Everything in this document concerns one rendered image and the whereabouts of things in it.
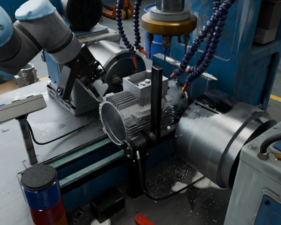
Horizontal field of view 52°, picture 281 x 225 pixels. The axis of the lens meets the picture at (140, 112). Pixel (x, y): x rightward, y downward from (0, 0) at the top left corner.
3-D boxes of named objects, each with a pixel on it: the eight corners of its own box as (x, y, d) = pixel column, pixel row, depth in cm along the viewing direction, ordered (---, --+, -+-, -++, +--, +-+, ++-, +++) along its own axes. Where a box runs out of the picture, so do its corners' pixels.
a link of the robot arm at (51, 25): (6, 14, 72) (35, -11, 75) (38, 51, 81) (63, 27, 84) (20, 21, 66) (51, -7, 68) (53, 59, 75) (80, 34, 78)
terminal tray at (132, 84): (148, 86, 108) (149, 68, 105) (167, 97, 101) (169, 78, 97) (122, 96, 102) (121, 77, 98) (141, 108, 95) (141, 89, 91)
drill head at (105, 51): (108, 73, 155) (105, 27, 142) (152, 100, 131) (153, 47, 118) (65, 87, 142) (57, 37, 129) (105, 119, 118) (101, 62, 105)
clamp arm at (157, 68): (155, 135, 95) (158, 63, 82) (161, 140, 93) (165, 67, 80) (147, 139, 93) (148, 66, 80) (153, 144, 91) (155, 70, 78)
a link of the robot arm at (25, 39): (-35, 47, 64) (7, 10, 67) (-16, 63, 75) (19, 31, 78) (-3, 75, 64) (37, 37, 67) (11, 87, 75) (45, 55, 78)
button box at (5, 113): (43, 109, 108) (37, 95, 107) (47, 106, 102) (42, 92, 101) (-5, 125, 99) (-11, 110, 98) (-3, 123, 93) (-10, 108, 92)
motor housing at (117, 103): (142, 115, 119) (142, 73, 109) (173, 138, 107) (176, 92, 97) (100, 133, 109) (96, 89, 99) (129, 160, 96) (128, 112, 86)
